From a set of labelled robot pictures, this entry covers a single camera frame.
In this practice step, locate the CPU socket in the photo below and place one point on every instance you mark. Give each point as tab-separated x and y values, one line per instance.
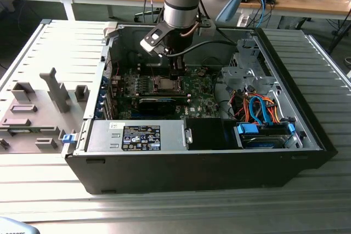
155	91

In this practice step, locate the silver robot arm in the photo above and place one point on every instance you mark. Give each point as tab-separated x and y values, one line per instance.
181	14

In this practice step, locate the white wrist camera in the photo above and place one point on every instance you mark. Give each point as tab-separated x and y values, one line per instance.
149	46

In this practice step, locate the black PC case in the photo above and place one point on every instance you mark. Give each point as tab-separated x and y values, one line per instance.
164	173

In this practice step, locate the grey rounded device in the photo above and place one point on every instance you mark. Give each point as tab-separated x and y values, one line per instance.
13	227

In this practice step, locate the green motherboard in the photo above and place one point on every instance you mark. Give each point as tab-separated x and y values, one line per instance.
203	99

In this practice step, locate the white plug box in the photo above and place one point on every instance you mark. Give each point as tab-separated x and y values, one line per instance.
243	20

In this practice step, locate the silver power supply unit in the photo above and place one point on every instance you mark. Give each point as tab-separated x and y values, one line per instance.
104	135

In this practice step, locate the round coin battery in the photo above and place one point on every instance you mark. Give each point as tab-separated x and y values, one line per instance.
202	73

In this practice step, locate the grey parts rack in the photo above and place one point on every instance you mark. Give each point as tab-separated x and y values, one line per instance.
41	108

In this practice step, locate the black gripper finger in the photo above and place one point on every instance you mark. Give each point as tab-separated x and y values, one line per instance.
179	67
172	64

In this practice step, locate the black graphics card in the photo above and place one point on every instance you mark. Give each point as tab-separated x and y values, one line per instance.
156	106

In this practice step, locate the silver CPU chip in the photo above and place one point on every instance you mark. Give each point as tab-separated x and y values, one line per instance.
167	85

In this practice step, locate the metal disk bay cage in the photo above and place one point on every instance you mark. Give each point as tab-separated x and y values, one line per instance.
238	76

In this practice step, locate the blue plastic clip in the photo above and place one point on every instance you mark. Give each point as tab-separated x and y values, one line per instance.
68	138

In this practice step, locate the metal locking lever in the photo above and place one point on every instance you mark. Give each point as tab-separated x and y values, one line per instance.
151	70

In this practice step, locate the silver metal latch bracket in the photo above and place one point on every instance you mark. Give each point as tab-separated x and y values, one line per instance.
188	135

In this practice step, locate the hard disk blue carrier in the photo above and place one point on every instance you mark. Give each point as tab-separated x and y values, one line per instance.
263	142

